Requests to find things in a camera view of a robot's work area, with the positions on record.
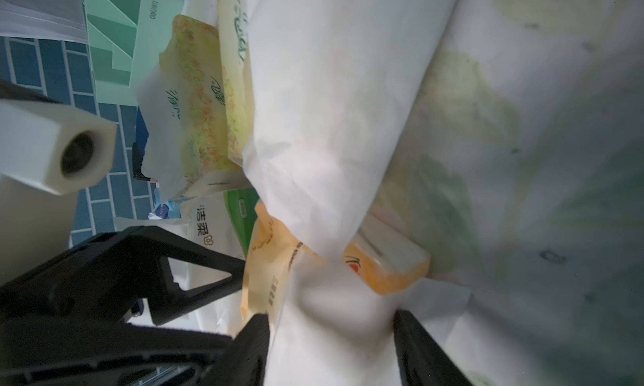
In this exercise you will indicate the white paper sheet stack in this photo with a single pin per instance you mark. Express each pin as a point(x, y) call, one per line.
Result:
point(59, 20)

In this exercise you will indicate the blue cartoon tissue pack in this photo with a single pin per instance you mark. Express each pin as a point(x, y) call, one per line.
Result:
point(166, 210)

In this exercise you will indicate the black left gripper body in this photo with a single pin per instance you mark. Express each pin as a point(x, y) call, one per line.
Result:
point(62, 346)

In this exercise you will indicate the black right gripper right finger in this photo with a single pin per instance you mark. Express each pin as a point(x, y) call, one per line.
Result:
point(421, 361)

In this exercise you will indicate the yellow white tissue pack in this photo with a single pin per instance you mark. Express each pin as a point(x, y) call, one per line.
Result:
point(183, 105)

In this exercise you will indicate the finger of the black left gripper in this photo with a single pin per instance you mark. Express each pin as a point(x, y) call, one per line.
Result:
point(104, 277)

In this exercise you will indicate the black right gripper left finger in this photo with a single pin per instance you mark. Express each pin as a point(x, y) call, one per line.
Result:
point(244, 362)

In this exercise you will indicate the green plastic file organizer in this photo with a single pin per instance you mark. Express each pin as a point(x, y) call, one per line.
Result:
point(125, 38)

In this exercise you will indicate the orange white tissue pack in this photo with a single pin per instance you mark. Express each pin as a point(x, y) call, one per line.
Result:
point(382, 257)

